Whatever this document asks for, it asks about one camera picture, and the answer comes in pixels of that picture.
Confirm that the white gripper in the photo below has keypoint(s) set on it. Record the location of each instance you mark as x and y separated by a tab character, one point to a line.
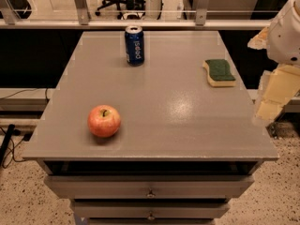
285	39

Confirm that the red yellow apple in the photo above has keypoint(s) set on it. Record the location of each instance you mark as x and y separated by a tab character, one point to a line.
103	121

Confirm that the blue pepsi can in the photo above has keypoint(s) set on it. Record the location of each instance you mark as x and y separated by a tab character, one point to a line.
134	45

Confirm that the yellow green sponge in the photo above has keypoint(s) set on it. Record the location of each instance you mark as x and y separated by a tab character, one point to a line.
218	73

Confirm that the grey drawer cabinet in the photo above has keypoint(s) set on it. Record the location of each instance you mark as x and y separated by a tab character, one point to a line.
194	145

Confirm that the top drawer metal knob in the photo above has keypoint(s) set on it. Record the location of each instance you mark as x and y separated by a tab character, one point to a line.
150	194

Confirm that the drawer metal knob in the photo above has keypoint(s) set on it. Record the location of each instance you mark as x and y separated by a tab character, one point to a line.
150	194
151	217

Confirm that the lower drawer metal knob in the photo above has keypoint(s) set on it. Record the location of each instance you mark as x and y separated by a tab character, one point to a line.
151	217

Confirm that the metal railing frame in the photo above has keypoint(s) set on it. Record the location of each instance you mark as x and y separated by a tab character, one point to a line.
12	20

